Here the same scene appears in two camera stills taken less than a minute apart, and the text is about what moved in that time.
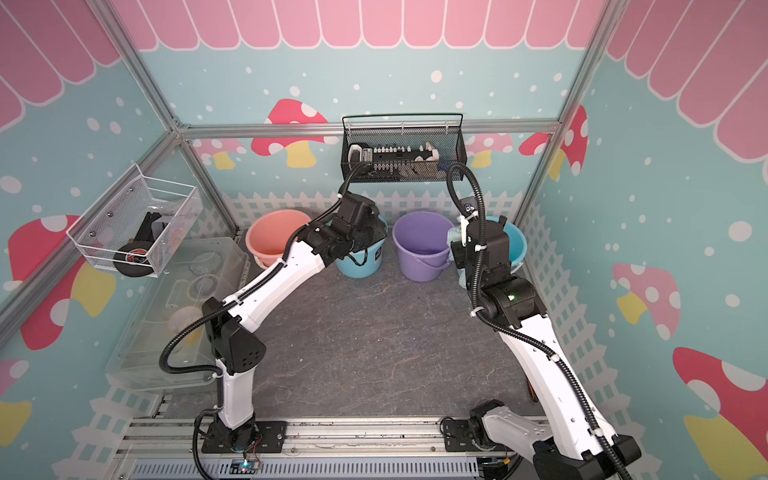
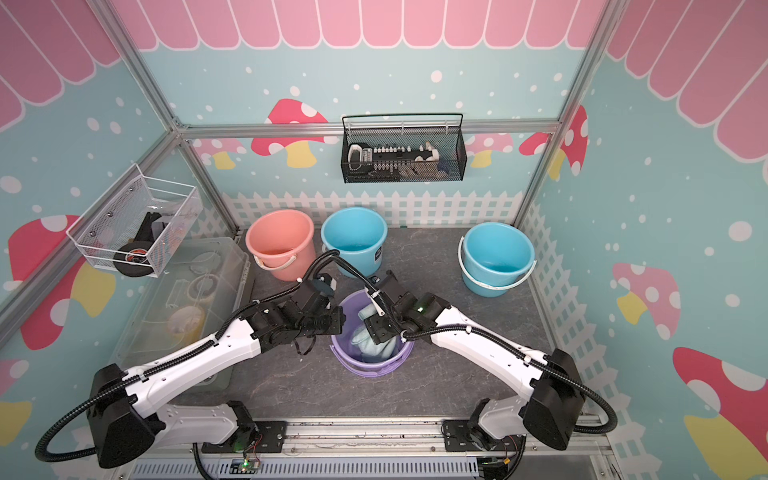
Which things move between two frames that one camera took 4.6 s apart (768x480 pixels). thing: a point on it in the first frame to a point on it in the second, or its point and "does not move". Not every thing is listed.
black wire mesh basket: x=402 y=147 does not move
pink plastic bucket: x=268 y=232 does not move
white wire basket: x=137 y=229 does not move
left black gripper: x=379 y=232 to x=338 y=319
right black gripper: x=459 y=252 to x=374 y=323
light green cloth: x=453 y=234 to x=365 y=342
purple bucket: x=421 y=239 to x=348 y=357
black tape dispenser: x=136 y=259 does not move
